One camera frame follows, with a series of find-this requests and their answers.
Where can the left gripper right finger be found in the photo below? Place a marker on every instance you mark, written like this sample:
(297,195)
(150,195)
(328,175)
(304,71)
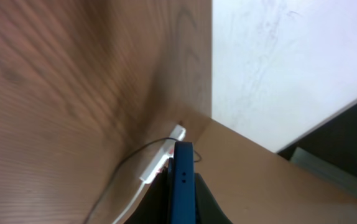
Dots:
(207,209)

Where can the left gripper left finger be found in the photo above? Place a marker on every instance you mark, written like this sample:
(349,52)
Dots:
(153,208)

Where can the blue Galaxy smartphone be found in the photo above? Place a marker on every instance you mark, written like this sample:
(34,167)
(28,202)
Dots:
(182,189)

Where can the white power strip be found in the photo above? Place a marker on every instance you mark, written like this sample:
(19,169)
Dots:
(165,152)

